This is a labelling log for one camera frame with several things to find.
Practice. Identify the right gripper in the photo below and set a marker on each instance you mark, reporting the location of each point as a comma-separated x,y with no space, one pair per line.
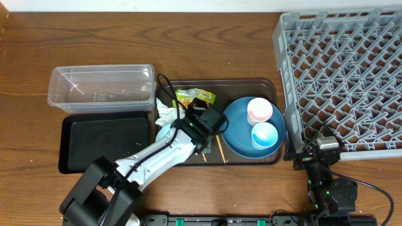
303,159

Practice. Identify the grey dishwasher rack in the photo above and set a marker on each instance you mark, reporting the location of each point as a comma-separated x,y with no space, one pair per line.
342,69

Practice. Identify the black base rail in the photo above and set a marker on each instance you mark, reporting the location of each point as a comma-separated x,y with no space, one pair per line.
275,220

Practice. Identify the green snack wrapper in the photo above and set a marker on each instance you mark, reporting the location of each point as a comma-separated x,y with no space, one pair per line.
186,96

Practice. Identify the light blue cup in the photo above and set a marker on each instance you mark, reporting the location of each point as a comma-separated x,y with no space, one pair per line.
263,135

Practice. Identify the light blue bowl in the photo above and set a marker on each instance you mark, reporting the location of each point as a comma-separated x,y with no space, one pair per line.
163,132

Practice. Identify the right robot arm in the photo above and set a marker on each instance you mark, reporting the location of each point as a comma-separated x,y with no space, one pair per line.
334,198

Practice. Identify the dark brown serving tray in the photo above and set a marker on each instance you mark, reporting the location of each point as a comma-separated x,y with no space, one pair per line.
226,92

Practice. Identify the black plastic tray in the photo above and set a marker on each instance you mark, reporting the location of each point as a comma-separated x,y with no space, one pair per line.
87,137

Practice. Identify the right wooden chopstick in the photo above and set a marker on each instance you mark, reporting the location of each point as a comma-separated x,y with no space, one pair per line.
220,148

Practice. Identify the pink cup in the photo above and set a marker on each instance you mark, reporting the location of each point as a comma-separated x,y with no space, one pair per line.
259,110

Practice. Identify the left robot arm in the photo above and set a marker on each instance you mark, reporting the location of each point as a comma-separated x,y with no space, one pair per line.
108,193

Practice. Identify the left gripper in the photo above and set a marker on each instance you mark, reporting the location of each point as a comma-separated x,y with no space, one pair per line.
211,134

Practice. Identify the white napkin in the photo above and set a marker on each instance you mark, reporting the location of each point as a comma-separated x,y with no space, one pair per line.
167,115

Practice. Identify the clear plastic bin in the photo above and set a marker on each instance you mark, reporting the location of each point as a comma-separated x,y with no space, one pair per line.
103,88

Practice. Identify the dark blue plate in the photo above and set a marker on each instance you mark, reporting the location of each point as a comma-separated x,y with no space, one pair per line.
238,135

